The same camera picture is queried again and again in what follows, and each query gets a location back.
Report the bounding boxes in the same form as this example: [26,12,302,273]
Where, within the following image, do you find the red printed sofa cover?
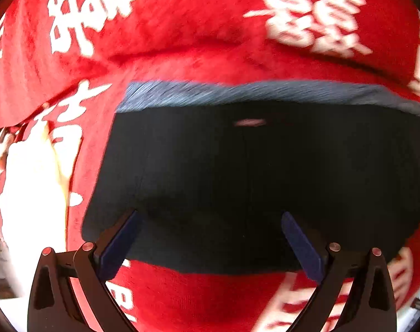
[0,0,420,332]

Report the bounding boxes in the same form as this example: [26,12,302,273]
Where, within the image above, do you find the black pants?
[81,80,420,274]

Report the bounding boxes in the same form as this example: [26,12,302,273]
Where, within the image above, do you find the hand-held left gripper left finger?
[27,209,145,332]

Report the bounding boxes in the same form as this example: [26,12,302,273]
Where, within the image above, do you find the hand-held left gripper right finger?
[281,211,397,332]

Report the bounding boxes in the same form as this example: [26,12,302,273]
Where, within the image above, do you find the cream folded cloth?
[0,124,83,300]

